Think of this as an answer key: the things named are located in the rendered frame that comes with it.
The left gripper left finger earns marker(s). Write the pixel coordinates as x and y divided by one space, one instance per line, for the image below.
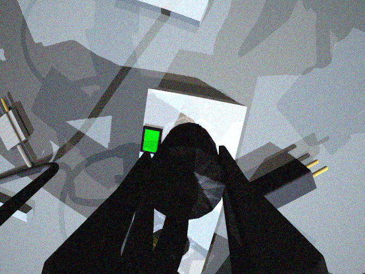
95 246

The white power strip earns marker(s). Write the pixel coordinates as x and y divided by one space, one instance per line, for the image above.
223 120

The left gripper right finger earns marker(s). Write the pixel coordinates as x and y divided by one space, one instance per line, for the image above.
261 240

